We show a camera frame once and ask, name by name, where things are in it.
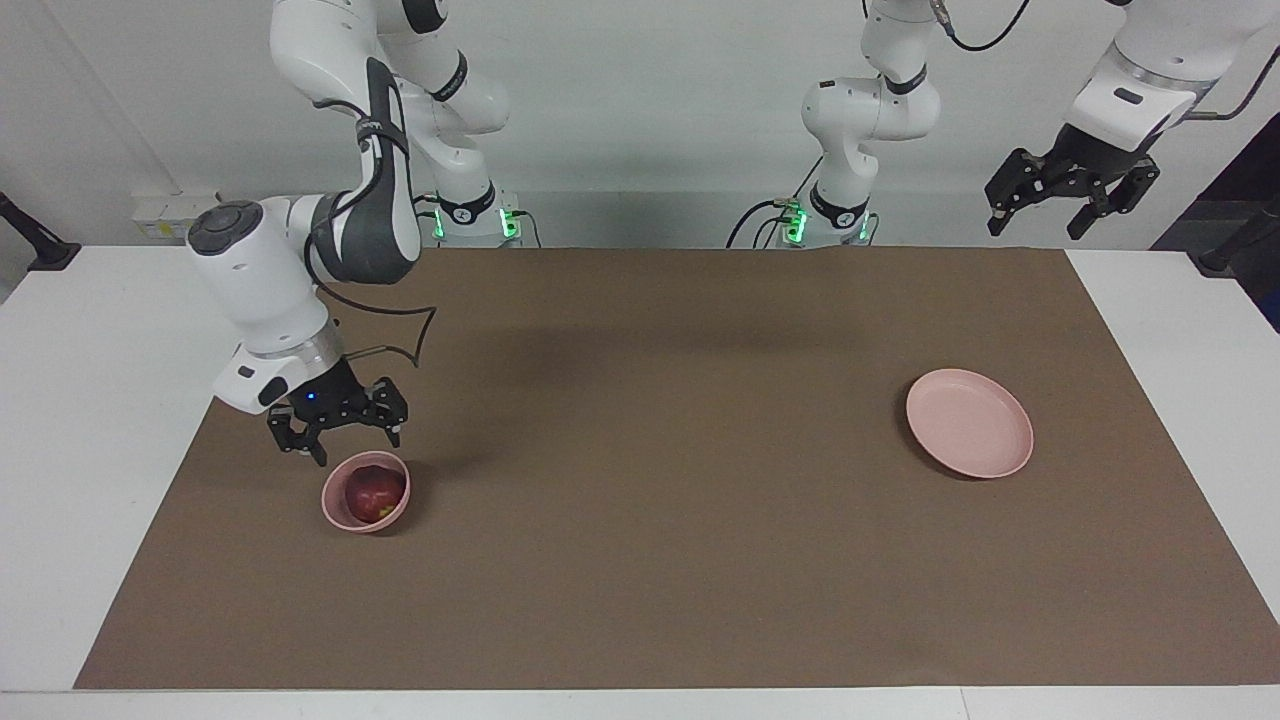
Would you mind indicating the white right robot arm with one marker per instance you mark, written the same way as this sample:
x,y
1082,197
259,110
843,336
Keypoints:
x,y
260,280

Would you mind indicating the white wall power box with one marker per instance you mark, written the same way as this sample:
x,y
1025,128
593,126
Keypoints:
x,y
160,225

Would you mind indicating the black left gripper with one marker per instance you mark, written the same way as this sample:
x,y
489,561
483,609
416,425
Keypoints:
x,y
1090,165

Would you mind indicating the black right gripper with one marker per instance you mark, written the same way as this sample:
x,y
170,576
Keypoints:
x,y
330,400

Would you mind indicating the pink bowl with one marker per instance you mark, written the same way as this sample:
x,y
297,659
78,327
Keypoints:
x,y
334,510

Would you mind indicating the black clamp stand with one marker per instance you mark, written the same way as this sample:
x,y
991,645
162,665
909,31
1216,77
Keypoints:
x,y
1240,245
45,250

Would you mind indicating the pink plate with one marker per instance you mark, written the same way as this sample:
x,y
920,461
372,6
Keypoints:
x,y
970,422

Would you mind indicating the dark equipment cabinet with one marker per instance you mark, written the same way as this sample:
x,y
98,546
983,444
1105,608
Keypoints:
x,y
1240,180

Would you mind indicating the brown table mat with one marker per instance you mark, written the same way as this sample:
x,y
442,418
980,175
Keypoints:
x,y
650,520

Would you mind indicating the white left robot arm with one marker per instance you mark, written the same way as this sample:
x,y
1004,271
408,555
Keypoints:
x,y
860,110

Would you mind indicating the dark red apple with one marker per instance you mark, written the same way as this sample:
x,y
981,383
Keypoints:
x,y
375,495

